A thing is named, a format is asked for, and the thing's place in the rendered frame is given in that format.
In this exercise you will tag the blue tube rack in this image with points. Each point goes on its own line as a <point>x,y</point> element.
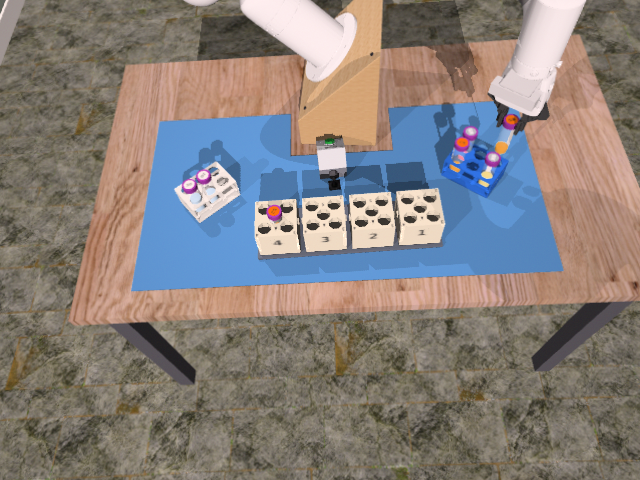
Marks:
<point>474,170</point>

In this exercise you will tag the blue bench mat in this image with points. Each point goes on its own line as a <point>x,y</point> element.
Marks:
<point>508,232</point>

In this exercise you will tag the cream tube rack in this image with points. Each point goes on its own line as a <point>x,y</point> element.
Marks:
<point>227,195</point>

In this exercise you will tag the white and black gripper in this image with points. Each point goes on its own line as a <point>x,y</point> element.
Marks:
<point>545,88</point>

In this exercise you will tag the beige bucket adapter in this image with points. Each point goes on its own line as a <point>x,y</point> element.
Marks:
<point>324,227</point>
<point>372,218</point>
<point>278,238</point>
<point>421,221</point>

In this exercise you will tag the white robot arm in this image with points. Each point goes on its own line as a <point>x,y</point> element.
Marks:
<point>314,35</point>

